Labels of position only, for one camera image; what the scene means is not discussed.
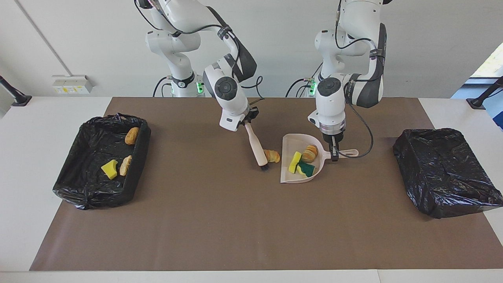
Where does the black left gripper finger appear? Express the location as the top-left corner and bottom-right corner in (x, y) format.
(329, 136), (340, 162)

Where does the beige brush with black bristles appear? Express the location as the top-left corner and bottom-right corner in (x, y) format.
(244, 122), (270, 172)

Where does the green and yellow sponge piece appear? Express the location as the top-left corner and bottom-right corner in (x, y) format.
(101, 159), (119, 180)
(297, 162), (316, 177)

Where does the beige plastic dustpan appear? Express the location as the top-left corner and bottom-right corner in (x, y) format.
(280, 134), (359, 184)

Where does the bin lined with black bag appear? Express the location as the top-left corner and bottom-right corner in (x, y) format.
(52, 113), (152, 211)
(393, 128), (503, 219)

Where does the brown table mat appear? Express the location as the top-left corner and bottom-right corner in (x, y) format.
(29, 97), (503, 272)

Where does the black clamp stand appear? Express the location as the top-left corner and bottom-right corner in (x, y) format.
(466, 77), (503, 110)
(0, 75), (32, 107)

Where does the window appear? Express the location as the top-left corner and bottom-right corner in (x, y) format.
(470, 41), (503, 79)

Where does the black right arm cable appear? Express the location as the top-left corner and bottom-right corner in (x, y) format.
(135, 0), (264, 103)

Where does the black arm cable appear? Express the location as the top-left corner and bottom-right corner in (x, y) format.
(135, 0), (264, 103)
(334, 0), (387, 159)

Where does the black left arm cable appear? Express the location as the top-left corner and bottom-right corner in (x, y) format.
(334, 0), (387, 159)

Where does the black base cable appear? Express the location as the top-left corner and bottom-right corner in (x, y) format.
(286, 78), (315, 97)
(152, 76), (173, 97)

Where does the white wall socket box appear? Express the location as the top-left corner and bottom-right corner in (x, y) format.
(52, 75), (94, 95)

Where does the white wall cable conduit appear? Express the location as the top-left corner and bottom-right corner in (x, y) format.
(15, 0), (73, 77)

